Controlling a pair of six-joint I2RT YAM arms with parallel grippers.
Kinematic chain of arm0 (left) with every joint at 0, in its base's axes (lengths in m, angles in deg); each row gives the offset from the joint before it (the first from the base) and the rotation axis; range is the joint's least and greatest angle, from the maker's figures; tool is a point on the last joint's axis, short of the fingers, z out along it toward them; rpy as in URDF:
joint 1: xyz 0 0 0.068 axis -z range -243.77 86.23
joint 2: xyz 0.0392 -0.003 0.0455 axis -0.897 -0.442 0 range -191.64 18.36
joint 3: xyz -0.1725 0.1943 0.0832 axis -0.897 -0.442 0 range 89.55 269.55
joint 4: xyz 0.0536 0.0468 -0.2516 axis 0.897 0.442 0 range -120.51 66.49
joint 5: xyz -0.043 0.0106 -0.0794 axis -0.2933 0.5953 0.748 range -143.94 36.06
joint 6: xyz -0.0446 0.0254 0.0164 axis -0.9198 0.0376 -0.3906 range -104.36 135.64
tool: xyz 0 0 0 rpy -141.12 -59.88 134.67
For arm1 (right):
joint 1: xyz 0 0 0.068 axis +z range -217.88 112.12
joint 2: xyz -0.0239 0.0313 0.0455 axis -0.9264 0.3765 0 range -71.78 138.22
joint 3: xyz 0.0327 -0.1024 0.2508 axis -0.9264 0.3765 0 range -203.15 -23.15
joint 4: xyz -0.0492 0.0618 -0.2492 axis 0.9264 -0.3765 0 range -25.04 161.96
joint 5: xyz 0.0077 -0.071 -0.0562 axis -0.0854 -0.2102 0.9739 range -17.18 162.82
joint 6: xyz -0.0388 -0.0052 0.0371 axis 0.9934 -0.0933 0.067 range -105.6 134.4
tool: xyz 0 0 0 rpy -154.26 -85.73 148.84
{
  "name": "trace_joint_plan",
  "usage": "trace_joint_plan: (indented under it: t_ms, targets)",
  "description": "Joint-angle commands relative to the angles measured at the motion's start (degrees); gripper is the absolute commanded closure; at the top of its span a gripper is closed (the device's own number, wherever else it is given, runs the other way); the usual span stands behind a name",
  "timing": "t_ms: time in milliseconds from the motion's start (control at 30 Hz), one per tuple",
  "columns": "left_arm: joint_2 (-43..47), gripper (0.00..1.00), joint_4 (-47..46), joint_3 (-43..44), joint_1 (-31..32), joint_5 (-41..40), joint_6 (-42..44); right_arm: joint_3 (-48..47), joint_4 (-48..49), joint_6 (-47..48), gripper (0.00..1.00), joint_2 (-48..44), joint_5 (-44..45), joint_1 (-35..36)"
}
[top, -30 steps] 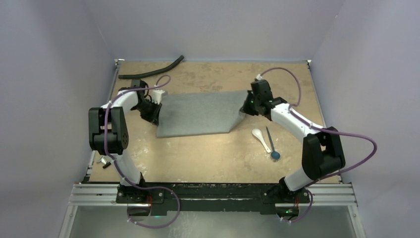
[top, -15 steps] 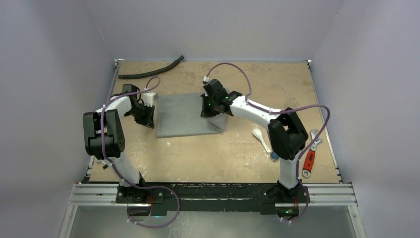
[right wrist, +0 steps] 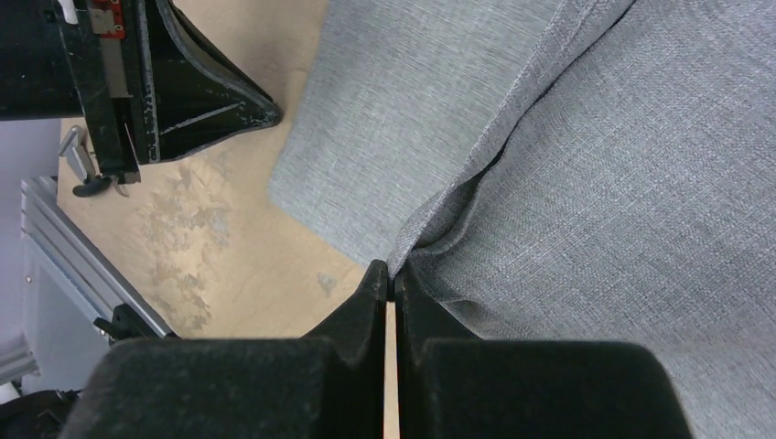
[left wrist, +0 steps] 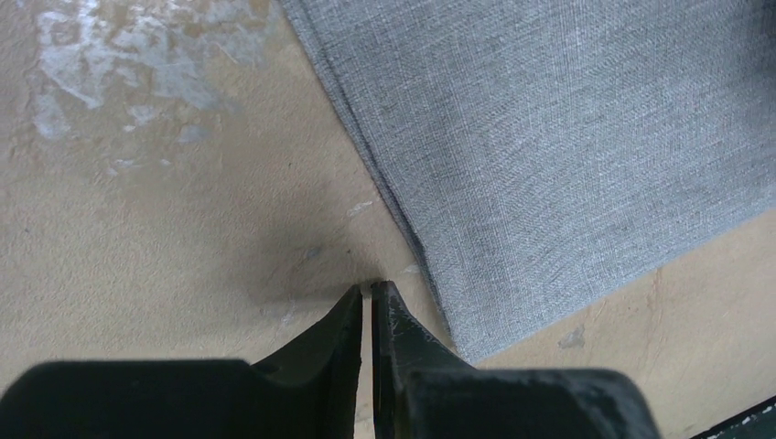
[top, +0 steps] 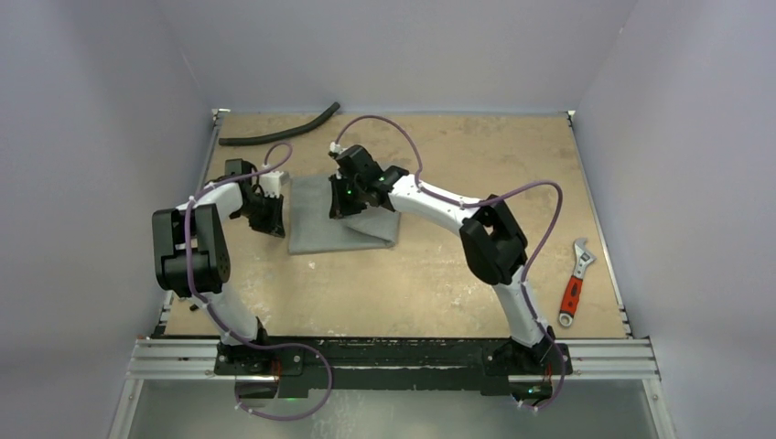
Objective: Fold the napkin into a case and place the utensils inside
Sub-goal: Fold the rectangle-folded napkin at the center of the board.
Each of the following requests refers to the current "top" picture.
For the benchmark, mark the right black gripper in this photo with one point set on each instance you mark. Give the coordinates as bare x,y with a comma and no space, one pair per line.
342,198

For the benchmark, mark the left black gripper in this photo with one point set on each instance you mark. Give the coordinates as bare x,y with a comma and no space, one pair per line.
273,225

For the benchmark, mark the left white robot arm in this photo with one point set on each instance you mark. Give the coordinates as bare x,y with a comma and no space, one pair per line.
191,255

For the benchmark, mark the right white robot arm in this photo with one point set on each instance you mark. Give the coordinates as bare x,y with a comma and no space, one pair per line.
493,243

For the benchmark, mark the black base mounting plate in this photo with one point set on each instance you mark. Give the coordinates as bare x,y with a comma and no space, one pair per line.
490,366

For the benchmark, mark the red adjustable wrench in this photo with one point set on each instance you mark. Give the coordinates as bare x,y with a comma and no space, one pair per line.
569,303

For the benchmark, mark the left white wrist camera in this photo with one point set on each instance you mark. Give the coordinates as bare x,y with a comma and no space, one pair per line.
272,183

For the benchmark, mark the aluminium frame rail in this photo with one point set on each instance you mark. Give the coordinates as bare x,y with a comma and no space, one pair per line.
591,359

